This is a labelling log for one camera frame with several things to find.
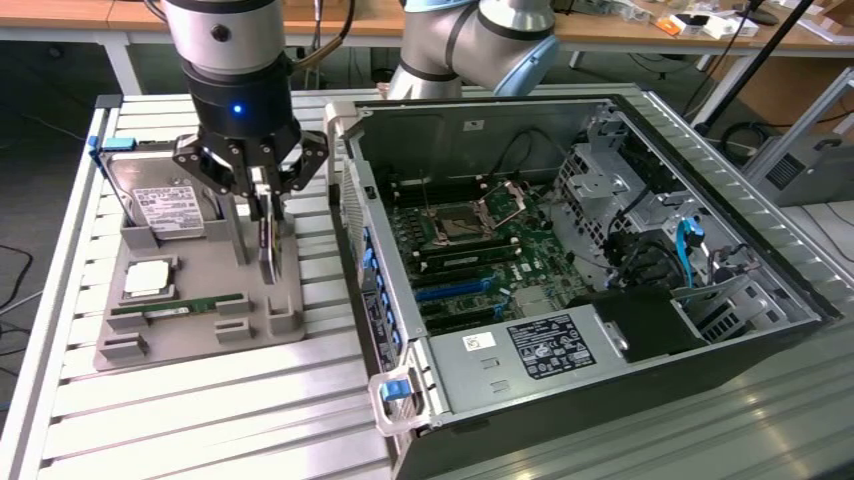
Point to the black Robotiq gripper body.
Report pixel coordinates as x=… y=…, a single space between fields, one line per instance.
x=240 y=95

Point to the Nvidia graphics card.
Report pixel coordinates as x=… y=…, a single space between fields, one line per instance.
x=267 y=250

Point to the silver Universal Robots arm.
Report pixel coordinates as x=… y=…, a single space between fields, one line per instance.
x=220 y=35

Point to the hard disk in blue carrier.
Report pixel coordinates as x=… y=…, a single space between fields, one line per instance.
x=154 y=200

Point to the socket locking lever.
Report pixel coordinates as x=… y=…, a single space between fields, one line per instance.
x=426 y=195

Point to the grey parts rack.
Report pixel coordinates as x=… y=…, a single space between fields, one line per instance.
x=200 y=280

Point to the silver CPU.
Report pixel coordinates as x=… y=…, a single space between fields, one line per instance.
x=147 y=279

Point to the CPU socket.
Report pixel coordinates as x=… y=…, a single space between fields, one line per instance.
x=457 y=225

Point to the green RAM stick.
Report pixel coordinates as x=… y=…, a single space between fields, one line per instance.
x=200 y=303

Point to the open socket cover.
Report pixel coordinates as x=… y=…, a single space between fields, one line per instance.
x=503 y=205

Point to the RAM stick in slot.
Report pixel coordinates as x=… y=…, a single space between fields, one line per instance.
x=467 y=260

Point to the black expansion slot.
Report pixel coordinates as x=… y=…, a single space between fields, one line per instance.
x=443 y=279
x=461 y=309
x=467 y=324

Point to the blue expansion slot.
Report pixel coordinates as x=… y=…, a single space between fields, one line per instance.
x=454 y=290

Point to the green motherboard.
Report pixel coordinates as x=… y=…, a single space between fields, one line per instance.
x=534 y=235

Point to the silver disk bay cage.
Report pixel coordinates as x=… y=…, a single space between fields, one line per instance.
x=594 y=190

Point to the blue case latch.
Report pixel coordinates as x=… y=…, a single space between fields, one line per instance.
x=394 y=390

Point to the grey power supply unit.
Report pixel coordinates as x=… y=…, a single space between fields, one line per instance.
x=494 y=370

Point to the black plastic shroud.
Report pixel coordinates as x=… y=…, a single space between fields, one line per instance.
x=641 y=320

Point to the black open PC case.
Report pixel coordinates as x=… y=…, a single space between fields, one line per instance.
x=601 y=400

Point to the white small device box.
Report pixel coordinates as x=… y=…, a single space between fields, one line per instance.
x=728 y=27

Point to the black tripod pole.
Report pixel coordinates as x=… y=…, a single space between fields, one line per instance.
x=754 y=65

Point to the black round stand base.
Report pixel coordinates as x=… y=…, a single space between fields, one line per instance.
x=757 y=15

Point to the grey computer tower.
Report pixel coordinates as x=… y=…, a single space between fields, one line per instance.
x=814 y=170

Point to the wooden desk with white frame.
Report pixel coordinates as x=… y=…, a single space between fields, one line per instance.
x=67 y=20
x=634 y=30

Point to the grey disk bay bracket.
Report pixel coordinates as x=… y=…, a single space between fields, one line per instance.
x=734 y=310

